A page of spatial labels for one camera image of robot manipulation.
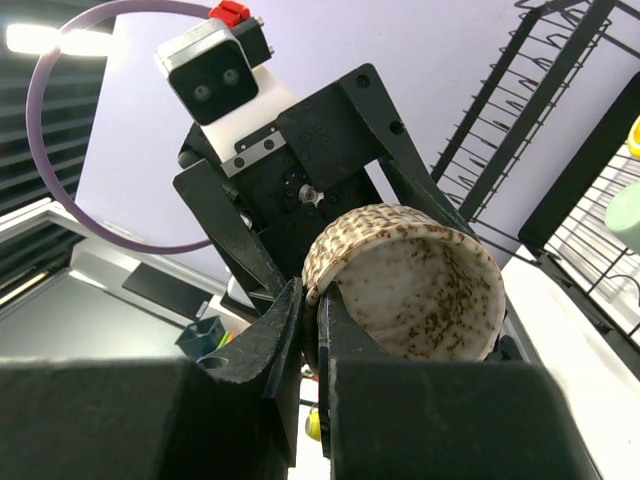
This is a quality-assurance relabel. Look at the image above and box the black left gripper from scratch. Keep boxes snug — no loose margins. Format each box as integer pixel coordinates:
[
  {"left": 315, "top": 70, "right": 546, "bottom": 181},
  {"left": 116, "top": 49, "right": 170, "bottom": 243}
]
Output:
[{"left": 173, "top": 63, "right": 478, "bottom": 305}]

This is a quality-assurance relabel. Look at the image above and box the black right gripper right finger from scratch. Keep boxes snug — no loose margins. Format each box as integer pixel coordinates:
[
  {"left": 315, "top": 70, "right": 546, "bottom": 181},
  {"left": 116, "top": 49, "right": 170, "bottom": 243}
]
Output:
[{"left": 318, "top": 289, "right": 598, "bottom": 479}]

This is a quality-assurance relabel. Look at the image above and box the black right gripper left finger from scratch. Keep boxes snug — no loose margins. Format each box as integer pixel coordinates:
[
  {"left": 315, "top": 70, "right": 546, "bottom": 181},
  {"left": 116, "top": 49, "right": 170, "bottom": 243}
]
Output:
[{"left": 1, "top": 278, "right": 304, "bottom": 479}]

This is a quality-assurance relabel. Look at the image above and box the beige speckled cup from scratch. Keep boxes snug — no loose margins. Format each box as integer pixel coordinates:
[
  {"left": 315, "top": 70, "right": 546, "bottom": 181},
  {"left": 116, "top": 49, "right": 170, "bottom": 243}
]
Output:
[{"left": 302, "top": 204, "right": 506, "bottom": 361}]

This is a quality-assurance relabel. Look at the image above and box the light green cup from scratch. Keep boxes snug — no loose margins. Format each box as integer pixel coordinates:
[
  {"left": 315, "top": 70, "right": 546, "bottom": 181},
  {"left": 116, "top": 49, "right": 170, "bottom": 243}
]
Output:
[{"left": 605, "top": 182, "right": 640, "bottom": 253}]

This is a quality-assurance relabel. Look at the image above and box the yellow mug black handle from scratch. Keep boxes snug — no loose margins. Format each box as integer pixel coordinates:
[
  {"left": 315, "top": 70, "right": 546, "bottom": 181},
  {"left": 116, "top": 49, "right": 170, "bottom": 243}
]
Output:
[{"left": 626, "top": 117, "right": 640, "bottom": 159}]

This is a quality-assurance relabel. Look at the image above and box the blue pen holder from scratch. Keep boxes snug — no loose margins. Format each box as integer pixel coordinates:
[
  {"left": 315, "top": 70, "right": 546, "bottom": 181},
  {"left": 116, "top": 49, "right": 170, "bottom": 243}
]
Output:
[{"left": 175, "top": 315, "right": 235, "bottom": 360}]

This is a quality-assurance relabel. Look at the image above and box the ceiling light panel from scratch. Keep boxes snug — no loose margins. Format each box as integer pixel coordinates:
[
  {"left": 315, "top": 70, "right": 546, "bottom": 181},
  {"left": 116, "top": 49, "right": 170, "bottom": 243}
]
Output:
[{"left": 6, "top": 23, "right": 114, "bottom": 57}]

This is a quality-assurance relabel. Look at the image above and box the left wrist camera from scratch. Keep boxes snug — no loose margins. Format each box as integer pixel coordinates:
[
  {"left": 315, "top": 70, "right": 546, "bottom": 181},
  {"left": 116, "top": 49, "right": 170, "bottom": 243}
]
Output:
[{"left": 153, "top": 0, "right": 296, "bottom": 164}]

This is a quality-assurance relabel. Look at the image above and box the black wire dish rack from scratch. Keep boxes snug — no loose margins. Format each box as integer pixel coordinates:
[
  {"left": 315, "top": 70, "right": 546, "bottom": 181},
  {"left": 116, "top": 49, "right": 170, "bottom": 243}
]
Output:
[{"left": 432, "top": 1, "right": 639, "bottom": 350}]

